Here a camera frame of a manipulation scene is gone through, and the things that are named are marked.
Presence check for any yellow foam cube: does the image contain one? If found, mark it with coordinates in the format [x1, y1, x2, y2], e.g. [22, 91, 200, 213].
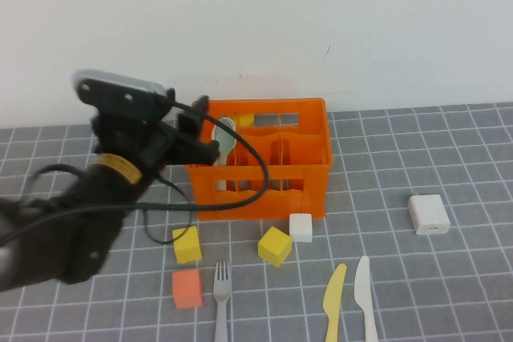
[257, 226, 293, 268]
[172, 226, 203, 266]

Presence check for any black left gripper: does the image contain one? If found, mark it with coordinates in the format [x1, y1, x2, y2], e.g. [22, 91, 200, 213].
[78, 79, 221, 171]

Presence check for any orange plastic crate cutlery holder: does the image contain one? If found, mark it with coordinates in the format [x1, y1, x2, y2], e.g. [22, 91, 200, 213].
[184, 97, 335, 222]

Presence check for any grey white-grid table mat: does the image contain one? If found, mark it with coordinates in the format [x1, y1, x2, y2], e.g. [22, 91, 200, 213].
[0, 102, 513, 342]

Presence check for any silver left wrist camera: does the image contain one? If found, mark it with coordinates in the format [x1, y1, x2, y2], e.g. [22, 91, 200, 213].
[71, 70, 166, 98]

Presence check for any white foam cube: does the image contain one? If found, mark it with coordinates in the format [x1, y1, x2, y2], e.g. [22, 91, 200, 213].
[289, 213, 313, 243]

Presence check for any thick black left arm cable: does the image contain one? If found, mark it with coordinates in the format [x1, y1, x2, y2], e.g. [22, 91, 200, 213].
[0, 98, 270, 247]

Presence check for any grey plastic fork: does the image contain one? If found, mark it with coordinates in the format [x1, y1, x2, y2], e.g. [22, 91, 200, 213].
[212, 261, 233, 342]

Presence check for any white usb wall charger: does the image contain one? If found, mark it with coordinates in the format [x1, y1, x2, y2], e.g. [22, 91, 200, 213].
[407, 191, 452, 236]

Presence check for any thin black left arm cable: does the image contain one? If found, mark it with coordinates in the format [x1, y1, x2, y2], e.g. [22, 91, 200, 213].
[143, 173, 197, 245]

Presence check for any orange foam cube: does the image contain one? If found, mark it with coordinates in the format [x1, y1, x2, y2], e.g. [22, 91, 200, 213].
[172, 268, 204, 311]

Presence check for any yellow plastic knife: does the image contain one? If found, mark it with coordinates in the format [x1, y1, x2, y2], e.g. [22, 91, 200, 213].
[323, 263, 348, 342]

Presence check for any white plastic knife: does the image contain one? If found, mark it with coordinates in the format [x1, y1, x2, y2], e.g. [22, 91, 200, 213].
[353, 255, 379, 342]

